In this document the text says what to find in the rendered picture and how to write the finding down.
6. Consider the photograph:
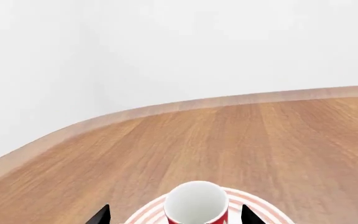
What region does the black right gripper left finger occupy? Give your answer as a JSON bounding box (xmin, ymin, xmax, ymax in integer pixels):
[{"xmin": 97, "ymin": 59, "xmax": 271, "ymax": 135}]
[{"xmin": 85, "ymin": 203, "xmax": 111, "ymax": 224}]

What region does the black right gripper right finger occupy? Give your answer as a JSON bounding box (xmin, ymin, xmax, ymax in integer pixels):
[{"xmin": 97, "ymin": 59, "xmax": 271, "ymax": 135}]
[{"xmin": 241, "ymin": 203, "xmax": 267, "ymax": 224}]

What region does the white plate with red stripes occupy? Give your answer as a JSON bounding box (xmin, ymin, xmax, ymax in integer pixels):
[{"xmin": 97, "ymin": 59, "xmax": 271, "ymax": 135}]
[{"xmin": 124, "ymin": 186, "xmax": 293, "ymax": 224}]

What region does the red mug with white inside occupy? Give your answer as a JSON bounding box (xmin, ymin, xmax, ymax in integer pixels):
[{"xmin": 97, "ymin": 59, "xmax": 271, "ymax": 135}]
[{"xmin": 163, "ymin": 180, "xmax": 229, "ymax": 224}]

